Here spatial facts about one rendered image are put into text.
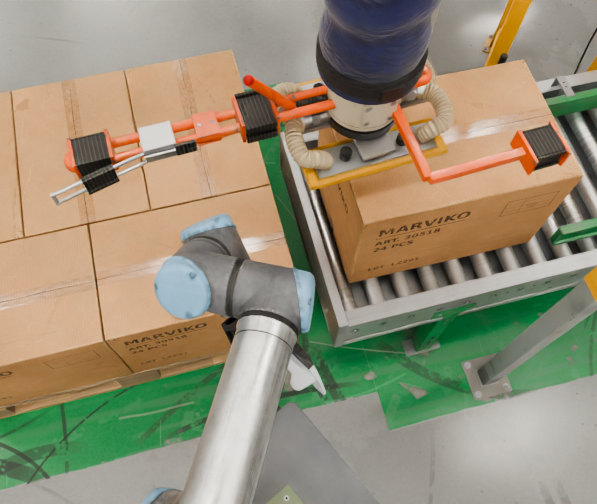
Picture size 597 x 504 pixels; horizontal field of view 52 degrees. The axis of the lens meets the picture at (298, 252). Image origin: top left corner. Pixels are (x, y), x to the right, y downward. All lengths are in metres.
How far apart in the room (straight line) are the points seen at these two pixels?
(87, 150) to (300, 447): 0.84
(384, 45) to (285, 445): 0.94
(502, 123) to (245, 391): 1.19
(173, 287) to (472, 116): 1.10
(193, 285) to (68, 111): 1.52
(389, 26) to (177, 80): 1.31
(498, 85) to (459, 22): 1.55
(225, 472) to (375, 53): 0.77
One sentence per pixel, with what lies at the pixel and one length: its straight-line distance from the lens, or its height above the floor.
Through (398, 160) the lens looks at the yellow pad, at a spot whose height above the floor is 1.11.
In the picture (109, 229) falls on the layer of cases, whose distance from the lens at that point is 2.04.
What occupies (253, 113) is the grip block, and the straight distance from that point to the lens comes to 1.34.
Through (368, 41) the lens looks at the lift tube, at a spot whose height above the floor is 1.45.
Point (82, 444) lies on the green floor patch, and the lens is 2.42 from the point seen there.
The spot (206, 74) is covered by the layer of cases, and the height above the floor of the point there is 0.54.
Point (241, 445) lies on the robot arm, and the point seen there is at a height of 1.51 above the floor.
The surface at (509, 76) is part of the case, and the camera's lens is 1.89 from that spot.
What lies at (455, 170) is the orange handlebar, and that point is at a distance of 1.31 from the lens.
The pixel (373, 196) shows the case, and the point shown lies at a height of 0.95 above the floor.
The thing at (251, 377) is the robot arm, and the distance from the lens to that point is 0.82.
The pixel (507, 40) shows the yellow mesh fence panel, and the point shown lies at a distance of 2.22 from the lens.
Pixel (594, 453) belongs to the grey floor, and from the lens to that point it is 2.57.
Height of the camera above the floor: 2.30
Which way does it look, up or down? 65 degrees down
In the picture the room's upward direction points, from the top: 3 degrees clockwise
